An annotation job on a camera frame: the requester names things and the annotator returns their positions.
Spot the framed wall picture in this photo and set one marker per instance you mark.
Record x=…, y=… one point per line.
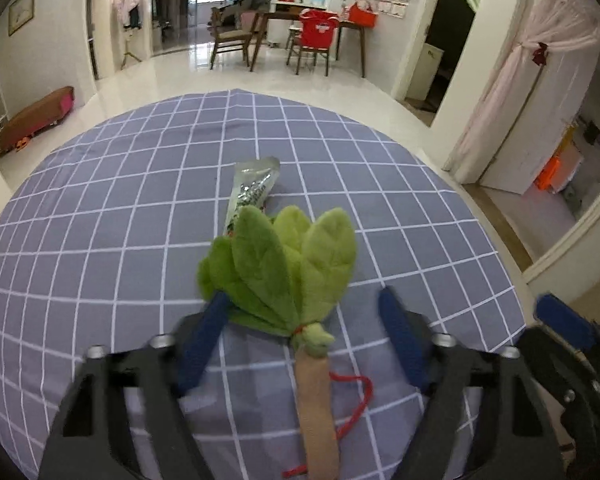
x=21, y=10

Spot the blue-grey grid tablecloth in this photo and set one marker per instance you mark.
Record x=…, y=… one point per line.
x=130, y=210

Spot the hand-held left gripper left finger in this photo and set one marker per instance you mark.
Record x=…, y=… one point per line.
x=205, y=345

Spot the orange bag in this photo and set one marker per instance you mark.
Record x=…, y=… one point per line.
x=364, y=16

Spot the dark hanging garment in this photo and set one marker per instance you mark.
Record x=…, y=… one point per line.
x=136, y=17

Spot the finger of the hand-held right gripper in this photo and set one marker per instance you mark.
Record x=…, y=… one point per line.
x=565, y=317

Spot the wooden chair with cover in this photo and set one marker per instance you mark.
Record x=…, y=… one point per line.
x=307, y=55

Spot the pink curtain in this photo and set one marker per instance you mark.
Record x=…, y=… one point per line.
x=505, y=85

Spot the white cabinet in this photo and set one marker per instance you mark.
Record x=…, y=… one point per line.
x=425, y=72

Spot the wooden armchair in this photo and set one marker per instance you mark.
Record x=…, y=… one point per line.
x=230, y=35

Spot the red fabric chair cover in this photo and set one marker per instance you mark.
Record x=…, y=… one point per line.
x=319, y=30

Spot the wooden dining table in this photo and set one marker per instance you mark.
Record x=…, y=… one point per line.
x=352, y=25

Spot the brown board with pink end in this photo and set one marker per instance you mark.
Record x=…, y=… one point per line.
x=37, y=117

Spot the wooden coat stand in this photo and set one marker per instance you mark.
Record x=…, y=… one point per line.
x=129, y=52

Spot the white door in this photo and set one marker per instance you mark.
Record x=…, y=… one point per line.
x=530, y=125

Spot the dark red curtain bow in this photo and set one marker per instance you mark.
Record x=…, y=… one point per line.
x=540, y=53

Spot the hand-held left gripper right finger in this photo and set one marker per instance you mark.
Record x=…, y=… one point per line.
x=402, y=340

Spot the silver snack wrapper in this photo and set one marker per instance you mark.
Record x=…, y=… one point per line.
x=252, y=185

